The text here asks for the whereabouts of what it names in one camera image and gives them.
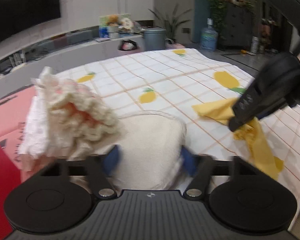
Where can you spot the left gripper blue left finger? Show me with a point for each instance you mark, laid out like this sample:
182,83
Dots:
99,168

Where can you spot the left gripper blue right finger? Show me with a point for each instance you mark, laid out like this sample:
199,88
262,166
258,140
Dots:
200,169

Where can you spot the white soft pillow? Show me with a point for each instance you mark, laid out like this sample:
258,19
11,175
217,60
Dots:
149,144

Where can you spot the cream pink knitted toy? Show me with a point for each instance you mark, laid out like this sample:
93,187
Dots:
77,118

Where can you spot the yellow cloth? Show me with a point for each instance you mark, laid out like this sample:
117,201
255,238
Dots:
252,133

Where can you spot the white crumpled paper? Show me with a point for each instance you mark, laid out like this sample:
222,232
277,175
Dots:
35,150

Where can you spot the blue water jug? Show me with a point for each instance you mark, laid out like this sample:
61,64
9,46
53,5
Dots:
209,37

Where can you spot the lemon pattern white tablecloth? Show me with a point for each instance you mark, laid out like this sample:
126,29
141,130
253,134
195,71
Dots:
173,81

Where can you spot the pink small stool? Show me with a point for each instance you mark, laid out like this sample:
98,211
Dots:
174,46

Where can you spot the pink waste basket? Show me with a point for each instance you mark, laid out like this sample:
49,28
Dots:
127,47

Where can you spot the green potted plant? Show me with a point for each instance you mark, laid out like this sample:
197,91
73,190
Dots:
171,23

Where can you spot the grey round trash bin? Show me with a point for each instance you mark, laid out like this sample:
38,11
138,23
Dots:
154,38

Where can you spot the small teddy bear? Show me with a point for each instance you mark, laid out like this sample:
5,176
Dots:
113,20

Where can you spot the black wall television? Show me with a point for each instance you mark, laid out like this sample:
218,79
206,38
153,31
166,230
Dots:
19,15

